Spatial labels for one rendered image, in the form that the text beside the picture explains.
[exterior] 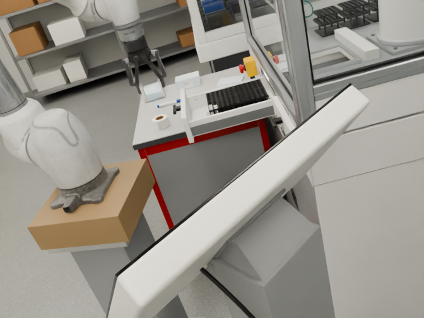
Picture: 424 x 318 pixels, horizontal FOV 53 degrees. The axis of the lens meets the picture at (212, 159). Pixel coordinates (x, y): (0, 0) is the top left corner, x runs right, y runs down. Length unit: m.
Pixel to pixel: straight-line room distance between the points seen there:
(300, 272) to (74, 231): 0.78
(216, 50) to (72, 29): 3.13
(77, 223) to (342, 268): 0.83
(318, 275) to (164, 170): 1.21
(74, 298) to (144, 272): 1.92
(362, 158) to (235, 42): 1.36
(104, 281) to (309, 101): 0.92
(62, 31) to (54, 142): 4.10
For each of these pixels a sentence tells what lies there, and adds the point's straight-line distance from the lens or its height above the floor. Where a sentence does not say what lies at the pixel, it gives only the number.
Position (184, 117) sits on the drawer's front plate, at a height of 0.92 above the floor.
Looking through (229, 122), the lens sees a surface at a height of 0.85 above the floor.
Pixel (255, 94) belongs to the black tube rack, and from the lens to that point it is 1.59.
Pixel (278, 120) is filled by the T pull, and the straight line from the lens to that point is 1.34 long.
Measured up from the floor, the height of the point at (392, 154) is 0.84.
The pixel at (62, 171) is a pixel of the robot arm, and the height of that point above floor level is 0.98.
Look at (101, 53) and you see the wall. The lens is 5.84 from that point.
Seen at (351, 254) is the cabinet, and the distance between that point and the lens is 1.42.
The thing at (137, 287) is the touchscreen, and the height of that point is 1.18.
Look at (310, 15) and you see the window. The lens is 1.04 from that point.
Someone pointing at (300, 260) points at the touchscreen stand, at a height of 1.00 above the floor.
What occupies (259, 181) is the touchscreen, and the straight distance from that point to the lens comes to 0.60.
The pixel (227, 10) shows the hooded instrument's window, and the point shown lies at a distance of 2.39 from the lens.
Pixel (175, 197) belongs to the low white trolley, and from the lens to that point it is 1.98.
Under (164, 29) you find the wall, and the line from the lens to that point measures 5.80.
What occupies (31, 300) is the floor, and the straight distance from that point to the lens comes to 2.59.
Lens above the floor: 1.52
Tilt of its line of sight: 30 degrees down
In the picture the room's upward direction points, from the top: 17 degrees counter-clockwise
